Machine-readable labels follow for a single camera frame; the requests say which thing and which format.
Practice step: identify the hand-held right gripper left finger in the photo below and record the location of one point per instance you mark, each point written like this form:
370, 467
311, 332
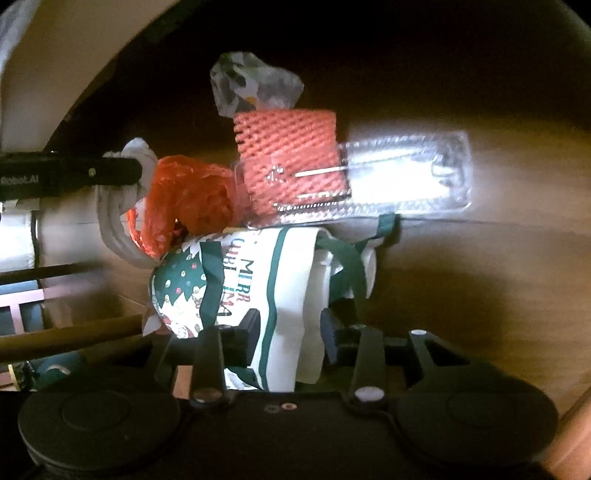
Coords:
250, 336

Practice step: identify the printed paper gift bag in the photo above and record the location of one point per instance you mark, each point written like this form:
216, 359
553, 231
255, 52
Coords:
288, 286

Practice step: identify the clear plastic tray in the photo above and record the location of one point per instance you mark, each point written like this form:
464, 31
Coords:
406, 175

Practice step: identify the crumpled grey printed wrapper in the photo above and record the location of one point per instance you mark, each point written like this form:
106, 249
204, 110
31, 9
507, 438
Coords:
254, 85

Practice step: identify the orange foam fruit net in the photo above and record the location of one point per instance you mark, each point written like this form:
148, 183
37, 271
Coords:
288, 161

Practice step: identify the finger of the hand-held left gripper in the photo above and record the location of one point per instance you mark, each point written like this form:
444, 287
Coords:
106, 170

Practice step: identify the wooden rod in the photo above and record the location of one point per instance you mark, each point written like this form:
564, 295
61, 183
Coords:
69, 334

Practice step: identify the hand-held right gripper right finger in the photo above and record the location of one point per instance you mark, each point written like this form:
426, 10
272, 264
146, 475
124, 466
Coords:
330, 334

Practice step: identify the orange plastic bag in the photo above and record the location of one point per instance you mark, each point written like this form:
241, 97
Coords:
184, 203

